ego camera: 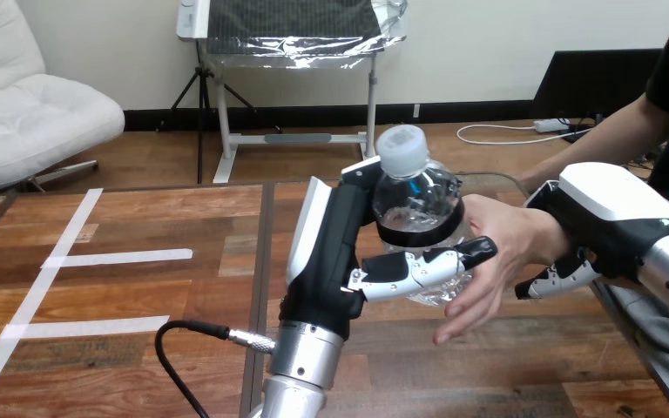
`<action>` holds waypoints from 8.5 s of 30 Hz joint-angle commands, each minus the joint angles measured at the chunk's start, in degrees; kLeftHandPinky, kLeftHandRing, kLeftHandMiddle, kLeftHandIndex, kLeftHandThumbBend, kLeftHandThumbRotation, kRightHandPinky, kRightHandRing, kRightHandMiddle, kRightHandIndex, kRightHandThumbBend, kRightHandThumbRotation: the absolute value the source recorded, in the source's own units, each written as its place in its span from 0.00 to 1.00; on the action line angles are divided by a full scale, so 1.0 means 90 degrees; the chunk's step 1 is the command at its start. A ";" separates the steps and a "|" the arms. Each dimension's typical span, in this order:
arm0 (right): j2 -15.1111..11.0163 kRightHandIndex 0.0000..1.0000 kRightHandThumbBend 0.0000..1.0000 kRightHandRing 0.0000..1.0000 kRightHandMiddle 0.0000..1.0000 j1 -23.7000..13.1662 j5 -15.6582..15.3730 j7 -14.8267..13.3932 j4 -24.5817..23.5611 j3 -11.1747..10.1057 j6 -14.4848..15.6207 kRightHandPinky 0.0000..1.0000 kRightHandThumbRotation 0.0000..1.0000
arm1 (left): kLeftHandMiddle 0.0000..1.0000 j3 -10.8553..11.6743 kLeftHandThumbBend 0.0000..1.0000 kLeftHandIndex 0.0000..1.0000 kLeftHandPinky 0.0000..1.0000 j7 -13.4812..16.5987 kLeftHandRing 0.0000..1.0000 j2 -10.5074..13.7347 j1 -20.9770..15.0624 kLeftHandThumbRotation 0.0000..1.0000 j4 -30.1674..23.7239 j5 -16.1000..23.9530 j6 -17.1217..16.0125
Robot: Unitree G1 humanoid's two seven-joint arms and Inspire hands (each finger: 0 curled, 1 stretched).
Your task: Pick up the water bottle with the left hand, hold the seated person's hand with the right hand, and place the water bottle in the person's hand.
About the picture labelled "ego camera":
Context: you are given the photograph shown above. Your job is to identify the person's forearm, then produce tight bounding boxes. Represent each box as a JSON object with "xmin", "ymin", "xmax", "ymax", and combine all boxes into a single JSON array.
[{"xmin": 516, "ymin": 93, "xmax": 669, "ymax": 194}]

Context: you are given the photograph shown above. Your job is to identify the dark screen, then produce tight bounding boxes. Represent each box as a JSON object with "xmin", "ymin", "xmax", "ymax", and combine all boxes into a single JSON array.
[{"xmin": 532, "ymin": 48, "xmax": 665, "ymax": 120}]

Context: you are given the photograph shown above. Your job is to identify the person's hand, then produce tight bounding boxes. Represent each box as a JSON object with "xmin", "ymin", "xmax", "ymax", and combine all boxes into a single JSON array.
[{"xmin": 432, "ymin": 193, "xmax": 572, "ymax": 347}]

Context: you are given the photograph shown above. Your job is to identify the white cable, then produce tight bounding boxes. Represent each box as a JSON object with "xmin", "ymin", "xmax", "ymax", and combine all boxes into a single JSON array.
[{"xmin": 456, "ymin": 123, "xmax": 593, "ymax": 146}]

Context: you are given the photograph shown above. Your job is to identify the black cable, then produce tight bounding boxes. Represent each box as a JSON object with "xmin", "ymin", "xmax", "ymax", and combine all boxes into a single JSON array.
[{"xmin": 153, "ymin": 320, "xmax": 278, "ymax": 418}]

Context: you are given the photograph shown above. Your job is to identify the clear water bottle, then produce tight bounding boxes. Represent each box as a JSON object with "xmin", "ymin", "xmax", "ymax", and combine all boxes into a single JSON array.
[{"xmin": 371, "ymin": 124, "xmax": 476, "ymax": 307}]

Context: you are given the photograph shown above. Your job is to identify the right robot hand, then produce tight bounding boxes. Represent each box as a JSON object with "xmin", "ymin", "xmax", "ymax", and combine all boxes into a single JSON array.
[{"xmin": 514, "ymin": 162, "xmax": 669, "ymax": 301}]

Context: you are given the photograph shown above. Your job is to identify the black tripod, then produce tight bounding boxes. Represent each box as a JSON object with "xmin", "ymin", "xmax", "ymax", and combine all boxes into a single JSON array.
[{"xmin": 169, "ymin": 41, "xmax": 284, "ymax": 185}]

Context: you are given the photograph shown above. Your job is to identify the white desk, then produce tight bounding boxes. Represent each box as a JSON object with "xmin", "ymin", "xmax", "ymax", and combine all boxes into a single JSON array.
[{"xmin": 175, "ymin": 0, "xmax": 383, "ymax": 185}]

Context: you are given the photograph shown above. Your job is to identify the white power strip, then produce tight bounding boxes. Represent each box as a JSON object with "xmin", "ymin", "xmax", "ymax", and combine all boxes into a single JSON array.
[{"xmin": 532, "ymin": 118, "xmax": 571, "ymax": 134}]

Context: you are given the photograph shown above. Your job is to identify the white cushioned chair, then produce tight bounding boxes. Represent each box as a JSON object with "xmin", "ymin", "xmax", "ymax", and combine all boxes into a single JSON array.
[{"xmin": 0, "ymin": 0, "xmax": 126, "ymax": 194}]

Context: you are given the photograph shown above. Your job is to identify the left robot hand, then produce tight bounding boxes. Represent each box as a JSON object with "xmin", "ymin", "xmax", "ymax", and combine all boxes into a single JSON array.
[{"xmin": 279, "ymin": 155, "xmax": 499, "ymax": 342}]

